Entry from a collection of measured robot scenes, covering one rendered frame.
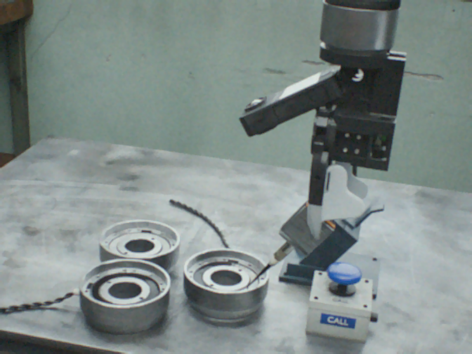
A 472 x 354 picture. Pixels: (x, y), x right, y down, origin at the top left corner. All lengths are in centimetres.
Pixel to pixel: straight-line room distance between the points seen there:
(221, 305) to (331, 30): 34
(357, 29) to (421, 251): 46
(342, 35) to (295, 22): 169
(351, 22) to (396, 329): 38
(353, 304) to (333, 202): 13
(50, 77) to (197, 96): 57
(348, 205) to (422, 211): 45
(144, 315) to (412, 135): 177
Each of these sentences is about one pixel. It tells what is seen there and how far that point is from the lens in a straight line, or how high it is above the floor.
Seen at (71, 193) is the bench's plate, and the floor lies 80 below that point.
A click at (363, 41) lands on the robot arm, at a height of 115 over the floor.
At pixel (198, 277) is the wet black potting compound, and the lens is 85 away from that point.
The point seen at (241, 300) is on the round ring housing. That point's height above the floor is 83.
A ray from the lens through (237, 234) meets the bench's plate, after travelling 102.
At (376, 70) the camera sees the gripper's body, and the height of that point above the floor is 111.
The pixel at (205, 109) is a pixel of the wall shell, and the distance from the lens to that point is 250.
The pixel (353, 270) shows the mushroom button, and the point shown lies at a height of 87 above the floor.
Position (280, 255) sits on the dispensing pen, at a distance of 80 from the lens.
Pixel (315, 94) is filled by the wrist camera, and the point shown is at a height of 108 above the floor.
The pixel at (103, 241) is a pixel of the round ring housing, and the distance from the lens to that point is 93.
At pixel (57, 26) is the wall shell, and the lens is 262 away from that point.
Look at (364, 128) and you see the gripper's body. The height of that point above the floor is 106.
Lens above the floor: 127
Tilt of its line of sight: 23 degrees down
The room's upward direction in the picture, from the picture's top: 4 degrees clockwise
